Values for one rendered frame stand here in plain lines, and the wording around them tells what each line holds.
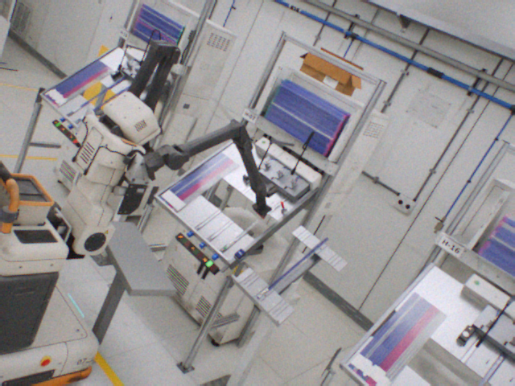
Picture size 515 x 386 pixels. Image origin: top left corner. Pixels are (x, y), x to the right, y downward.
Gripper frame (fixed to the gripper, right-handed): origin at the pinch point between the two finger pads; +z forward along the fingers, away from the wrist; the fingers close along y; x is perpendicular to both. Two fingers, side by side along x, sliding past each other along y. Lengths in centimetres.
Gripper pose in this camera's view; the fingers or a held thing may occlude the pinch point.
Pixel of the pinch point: (263, 216)
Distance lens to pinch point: 284.2
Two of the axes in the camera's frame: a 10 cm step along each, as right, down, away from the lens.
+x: -7.2, 5.8, -3.9
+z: 0.9, 6.3, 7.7
